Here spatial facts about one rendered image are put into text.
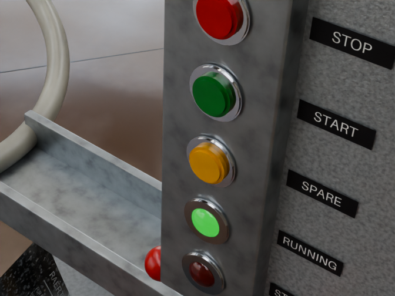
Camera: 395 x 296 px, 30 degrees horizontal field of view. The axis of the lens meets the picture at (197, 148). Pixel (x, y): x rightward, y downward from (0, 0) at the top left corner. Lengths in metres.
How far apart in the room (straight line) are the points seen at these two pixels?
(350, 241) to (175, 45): 0.16
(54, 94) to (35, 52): 2.24
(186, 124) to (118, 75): 2.57
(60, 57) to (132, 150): 1.65
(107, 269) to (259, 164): 0.34
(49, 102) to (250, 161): 0.54
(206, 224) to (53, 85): 0.52
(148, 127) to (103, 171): 1.88
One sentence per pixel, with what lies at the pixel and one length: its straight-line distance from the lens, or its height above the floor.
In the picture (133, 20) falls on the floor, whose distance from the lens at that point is 3.39.
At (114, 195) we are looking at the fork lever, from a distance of 0.86.
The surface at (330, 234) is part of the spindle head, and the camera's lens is 0.46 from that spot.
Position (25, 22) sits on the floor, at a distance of 3.41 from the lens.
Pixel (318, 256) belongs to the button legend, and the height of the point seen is 1.33.
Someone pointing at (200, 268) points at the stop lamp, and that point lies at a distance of 0.51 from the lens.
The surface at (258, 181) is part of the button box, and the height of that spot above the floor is 1.38.
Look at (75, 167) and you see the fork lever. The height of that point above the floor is 1.09.
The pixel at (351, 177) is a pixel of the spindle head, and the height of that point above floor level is 1.40.
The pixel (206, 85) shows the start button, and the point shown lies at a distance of 0.41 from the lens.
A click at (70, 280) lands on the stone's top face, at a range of 1.11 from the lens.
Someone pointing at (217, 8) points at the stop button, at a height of 1.48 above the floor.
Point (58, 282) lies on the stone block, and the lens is 1.12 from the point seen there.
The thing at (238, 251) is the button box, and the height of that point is 1.31.
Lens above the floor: 1.67
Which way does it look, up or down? 39 degrees down
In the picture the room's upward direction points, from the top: 3 degrees clockwise
